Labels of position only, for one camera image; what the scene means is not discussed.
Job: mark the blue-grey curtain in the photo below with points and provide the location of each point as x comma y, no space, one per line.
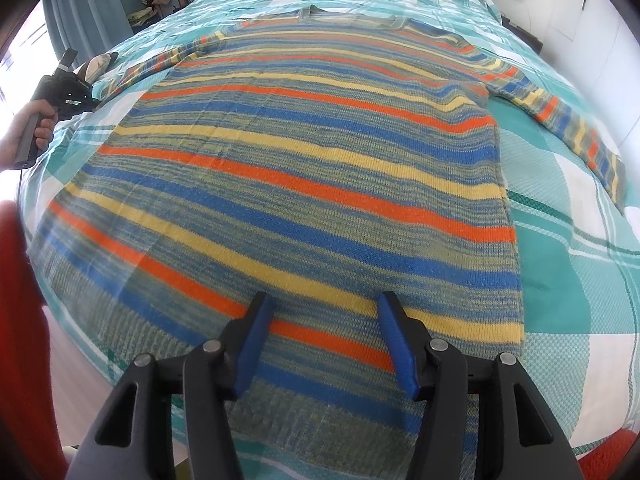
90,10

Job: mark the striped knit sweater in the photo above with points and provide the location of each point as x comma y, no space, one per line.
310,185

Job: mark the red fabric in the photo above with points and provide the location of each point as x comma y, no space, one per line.
610,460

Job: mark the patterned pillow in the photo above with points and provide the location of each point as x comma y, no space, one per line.
100,66

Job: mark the window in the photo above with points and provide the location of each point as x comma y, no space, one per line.
25,60

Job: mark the black bedside item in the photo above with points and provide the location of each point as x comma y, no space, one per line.
522,32

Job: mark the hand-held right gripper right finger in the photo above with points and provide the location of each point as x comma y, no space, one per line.
400,345

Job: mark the person's red clothing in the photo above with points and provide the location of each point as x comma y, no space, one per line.
25,335

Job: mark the yellowish cloth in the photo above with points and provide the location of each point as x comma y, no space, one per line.
142,17

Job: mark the person's left hand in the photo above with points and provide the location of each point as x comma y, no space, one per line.
22,130

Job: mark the teal plaid blanket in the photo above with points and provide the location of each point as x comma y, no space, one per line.
550,260

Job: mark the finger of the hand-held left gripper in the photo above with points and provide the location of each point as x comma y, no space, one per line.
69,60
87,104

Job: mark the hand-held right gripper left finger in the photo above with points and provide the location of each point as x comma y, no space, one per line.
255,340

